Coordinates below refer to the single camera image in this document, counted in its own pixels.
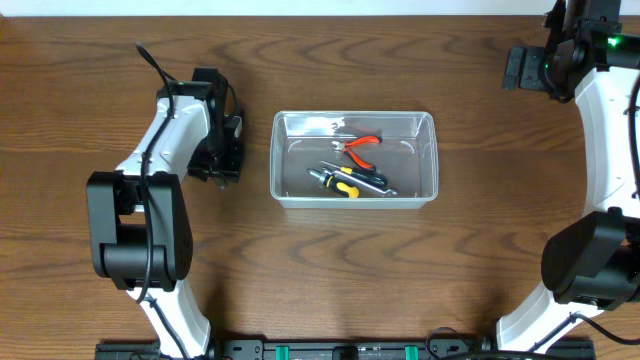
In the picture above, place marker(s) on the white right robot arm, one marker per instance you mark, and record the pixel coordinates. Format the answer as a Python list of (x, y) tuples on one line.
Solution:
[(592, 266)]

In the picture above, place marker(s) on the red handled pliers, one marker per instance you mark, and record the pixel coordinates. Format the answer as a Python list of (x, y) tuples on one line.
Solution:
[(351, 147)]

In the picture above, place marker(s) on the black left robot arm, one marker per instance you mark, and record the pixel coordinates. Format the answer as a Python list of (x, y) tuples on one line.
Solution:
[(140, 234)]

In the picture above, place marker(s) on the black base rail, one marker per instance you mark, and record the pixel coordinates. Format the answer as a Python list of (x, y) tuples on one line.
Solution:
[(401, 350)]

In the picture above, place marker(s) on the small hammer black handle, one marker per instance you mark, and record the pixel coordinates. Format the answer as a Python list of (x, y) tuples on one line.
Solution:
[(221, 183)]

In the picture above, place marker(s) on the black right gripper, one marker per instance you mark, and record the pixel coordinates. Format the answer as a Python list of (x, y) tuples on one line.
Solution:
[(530, 77)]

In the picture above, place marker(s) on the slim black yellow screwdriver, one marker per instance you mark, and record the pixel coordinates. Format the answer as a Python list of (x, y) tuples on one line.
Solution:
[(370, 177)]

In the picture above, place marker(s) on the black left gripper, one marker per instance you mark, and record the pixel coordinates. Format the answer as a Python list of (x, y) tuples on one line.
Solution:
[(231, 167)]

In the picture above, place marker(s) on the stubby yellow black screwdriver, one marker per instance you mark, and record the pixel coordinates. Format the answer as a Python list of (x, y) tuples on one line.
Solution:
[(338, 186)]

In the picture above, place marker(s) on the silver offset ring wrench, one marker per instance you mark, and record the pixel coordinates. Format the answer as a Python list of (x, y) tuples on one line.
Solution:
[(383, 191)]

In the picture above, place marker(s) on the clear plastic storage container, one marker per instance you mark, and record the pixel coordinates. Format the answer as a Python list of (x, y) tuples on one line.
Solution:
[(407, 157)]

